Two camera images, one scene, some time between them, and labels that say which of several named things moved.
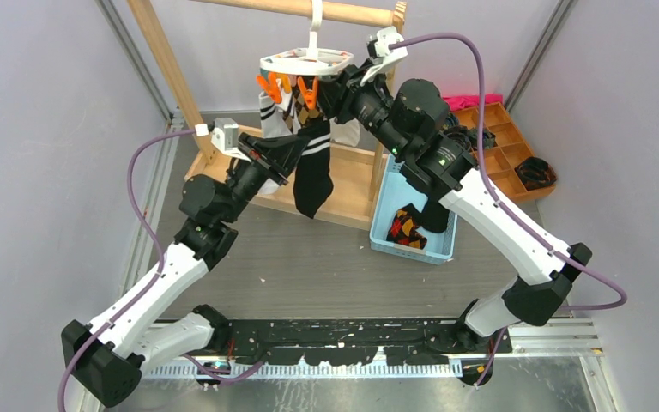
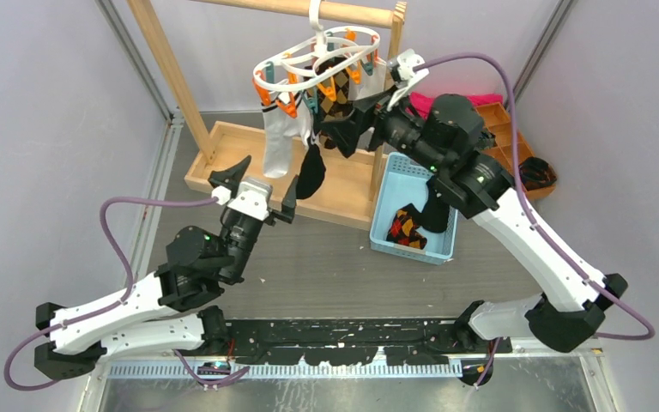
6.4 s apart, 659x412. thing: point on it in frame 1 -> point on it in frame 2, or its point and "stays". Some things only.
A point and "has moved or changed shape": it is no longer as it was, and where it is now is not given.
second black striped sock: (433, 217) stays
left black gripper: (281, 154) -> (289, 205)
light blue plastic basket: (394, 192) stays
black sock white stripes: (312, 182) has moved or changed shape
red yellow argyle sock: (402, 230) stays
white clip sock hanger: (277, 69) has moved or changed shape
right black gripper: (335, 89) -> (347, 133)
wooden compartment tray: (510, 148) stays
